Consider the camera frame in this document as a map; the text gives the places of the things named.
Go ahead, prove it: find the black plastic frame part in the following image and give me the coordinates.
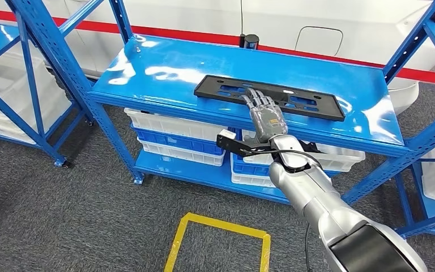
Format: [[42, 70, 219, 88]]
[[194, 75, 347, 122]]

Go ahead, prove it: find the black curved plastic part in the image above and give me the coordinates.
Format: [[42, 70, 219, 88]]
[[301, 141, 321, 154]]

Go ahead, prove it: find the yellow floor tape square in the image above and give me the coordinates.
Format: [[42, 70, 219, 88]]
[[164, 212, 271, 272]]

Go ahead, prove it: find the black cylinder device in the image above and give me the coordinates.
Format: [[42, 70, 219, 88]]
[[239, 33, 260, 49]]

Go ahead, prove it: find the white vehicle with red stripe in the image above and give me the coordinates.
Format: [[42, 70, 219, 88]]
[[0, 0, 435, 115]]

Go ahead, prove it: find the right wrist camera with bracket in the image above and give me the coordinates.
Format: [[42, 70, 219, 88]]
[[216, 129, 278, 158]]

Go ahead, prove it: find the black camera cable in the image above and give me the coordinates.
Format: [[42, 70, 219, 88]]
[[253, 149, 323, 272]]

